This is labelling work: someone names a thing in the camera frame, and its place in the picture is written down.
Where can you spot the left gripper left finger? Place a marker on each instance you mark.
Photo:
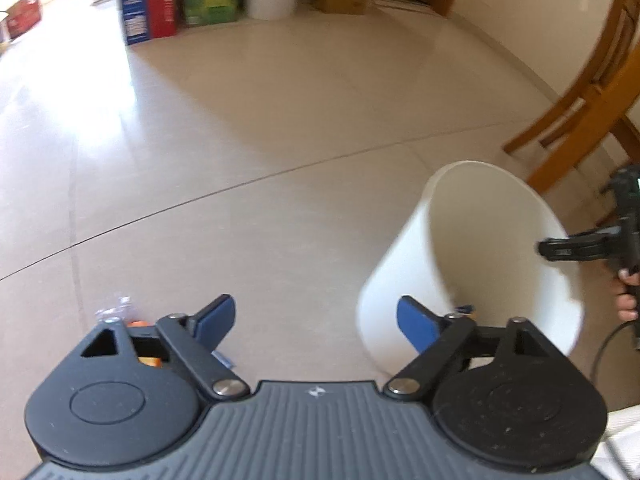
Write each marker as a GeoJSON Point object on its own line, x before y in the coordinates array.
{"type": "Point", "coordinates": [191, 341]}

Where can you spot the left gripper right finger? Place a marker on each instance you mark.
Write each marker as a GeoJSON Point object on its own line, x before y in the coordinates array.
{"type": "Point", "coordinates": [422, 328]}

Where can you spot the white plastic trash bin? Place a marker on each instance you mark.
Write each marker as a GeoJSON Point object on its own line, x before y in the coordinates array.
{"type": "Point", "coordinates": [472, 239]}

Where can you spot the orange peel half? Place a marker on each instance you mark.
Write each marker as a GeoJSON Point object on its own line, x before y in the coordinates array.
{"type": "Point", "coordinates": [144, 338]}

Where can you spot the clear plastic bag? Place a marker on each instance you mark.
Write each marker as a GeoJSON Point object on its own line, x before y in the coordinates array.
{"type": "Point", "coordinates": [122, 309]}

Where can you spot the person right hand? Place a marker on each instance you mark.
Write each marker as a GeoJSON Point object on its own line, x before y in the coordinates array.
{"type": "Point", "coordinates": [625, 301]}

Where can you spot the wooden chair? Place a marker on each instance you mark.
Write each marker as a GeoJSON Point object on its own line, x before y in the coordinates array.
{"type": "Point", "coordinates": [595, 106]}

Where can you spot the red cardboard box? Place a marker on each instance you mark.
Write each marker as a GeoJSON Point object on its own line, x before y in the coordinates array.
{"type": "Point", "coordinates": [162, 18]}

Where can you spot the red storage box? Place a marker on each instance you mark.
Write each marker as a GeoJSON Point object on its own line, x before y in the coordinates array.
{"type": "Point", "coordinates": [23, 16]}

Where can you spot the blue cardboard box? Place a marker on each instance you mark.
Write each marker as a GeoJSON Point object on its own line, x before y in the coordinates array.
{"type": "Point", "coordinates": [135, 23]}

